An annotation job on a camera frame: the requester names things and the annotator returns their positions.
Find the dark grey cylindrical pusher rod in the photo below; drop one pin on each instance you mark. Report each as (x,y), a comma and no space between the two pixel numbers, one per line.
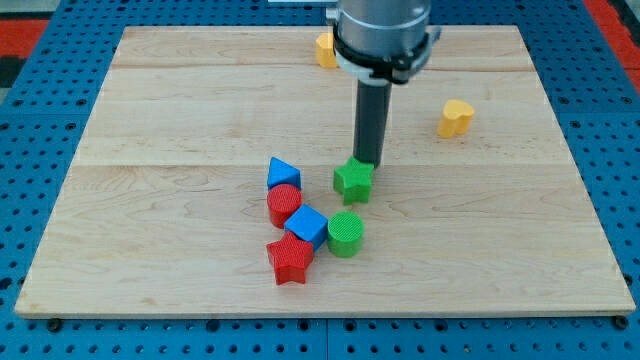
(372,104)

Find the black white tool mount ring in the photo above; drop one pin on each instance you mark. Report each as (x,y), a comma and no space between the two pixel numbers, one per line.
(381,70)

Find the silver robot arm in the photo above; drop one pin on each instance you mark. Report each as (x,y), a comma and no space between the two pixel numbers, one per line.
(381,43)

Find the yellow hexagon block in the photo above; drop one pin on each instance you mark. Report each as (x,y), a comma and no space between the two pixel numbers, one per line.
(324,51)

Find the green star block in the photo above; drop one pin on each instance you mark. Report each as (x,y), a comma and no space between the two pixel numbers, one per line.
(353,181)

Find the yellow heart block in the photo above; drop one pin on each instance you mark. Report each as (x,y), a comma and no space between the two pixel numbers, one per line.
(456,118)

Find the blue triangle block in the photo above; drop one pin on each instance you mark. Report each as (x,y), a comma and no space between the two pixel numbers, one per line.
(281,172)

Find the green cylinder block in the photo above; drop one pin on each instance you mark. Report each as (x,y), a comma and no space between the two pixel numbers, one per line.
(345,234)

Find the red cylinder block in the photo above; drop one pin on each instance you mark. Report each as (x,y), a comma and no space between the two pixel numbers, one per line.
(283,201)

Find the blue cube block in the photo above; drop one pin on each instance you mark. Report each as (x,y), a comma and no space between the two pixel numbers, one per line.
(309,225)

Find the red star block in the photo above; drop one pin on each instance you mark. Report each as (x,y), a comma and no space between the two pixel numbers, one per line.
(290,257)

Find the light wooden board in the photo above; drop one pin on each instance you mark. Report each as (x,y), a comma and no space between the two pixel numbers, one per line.
(162,213)

